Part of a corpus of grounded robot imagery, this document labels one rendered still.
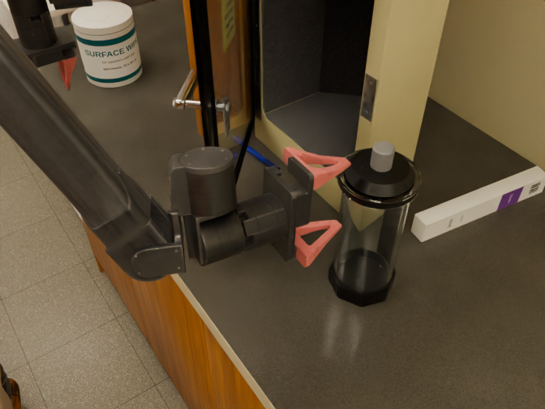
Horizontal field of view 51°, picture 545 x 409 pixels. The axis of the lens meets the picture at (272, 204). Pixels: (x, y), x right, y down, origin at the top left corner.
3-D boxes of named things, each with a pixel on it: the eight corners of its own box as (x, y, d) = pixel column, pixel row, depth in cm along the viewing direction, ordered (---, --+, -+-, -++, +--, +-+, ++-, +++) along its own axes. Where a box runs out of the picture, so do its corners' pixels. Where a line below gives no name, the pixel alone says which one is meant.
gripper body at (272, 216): (306, 191, 63) (248, 209, 60) (300, 259, 69) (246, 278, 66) (276, 162, 67) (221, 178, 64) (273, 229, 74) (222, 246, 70)
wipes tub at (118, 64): (129, 53, 140) (117, -6, 130) (152, 77, 132) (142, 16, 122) (78, 70, 135) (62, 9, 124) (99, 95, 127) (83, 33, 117)
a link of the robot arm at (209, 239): (180, 254, 66) (199, 278, 62) (173, 202, 63) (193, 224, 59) (233, 236, 69) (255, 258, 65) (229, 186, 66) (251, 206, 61)
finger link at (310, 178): (367, 159, 65) (298, 179, 61) (359, 208, 70) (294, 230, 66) (333, 132, 70) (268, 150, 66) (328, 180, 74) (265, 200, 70)
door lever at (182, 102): (225, 82, 85) (223, 66, 84) (209, 118, 79) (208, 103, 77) (190, 79, 86) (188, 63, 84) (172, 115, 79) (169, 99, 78)
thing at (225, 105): (233, 129, 82) (231, 96, 78) (229, 139, 81) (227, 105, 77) (220, 128, 83) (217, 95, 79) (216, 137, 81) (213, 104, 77)
